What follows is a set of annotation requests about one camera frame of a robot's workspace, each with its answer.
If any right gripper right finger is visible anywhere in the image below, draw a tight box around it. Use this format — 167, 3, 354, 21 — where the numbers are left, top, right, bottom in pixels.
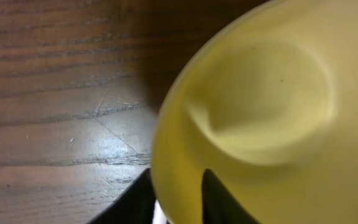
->
201, 169, 259, 224

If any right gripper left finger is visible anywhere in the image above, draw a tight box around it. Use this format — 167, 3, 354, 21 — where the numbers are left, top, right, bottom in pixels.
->
89, 168, 156, 224

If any yellow plastic bowl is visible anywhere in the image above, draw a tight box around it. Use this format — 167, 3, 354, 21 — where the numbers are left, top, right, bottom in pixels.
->
150, 0, 358, 223

